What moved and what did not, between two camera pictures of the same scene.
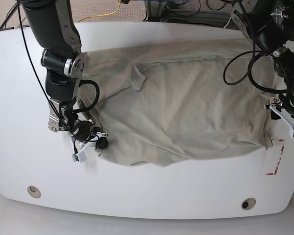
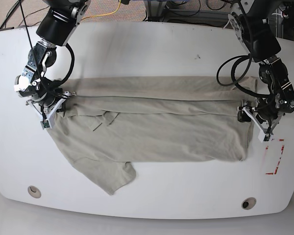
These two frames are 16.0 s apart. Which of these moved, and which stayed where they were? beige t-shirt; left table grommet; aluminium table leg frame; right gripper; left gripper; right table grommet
Moved: beige t-shirt; left gripper; right gripper
Stayed: right table grommet; left table grommet; aluminium table leg frame
